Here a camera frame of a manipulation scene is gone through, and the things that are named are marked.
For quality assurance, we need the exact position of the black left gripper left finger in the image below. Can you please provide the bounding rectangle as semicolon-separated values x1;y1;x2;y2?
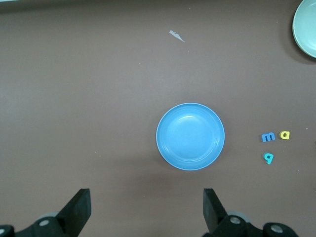
0;189;91;237

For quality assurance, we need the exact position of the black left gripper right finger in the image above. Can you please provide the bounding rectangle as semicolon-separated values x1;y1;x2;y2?
202;189;299;237

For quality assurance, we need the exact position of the teal foam letter p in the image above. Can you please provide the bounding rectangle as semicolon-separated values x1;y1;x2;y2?
263;152;275;165

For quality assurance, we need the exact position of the blue foam letter m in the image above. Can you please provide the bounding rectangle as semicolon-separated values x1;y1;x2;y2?
261;132;276;143

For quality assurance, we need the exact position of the blue plate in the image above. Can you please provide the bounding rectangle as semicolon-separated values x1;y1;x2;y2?
156;103;226;171

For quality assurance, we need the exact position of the small white tape scrap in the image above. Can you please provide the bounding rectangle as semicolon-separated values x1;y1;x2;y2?
169;30;186;43

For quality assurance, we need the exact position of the pale green plate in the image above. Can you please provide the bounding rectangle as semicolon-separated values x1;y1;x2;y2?
292;0;316;59

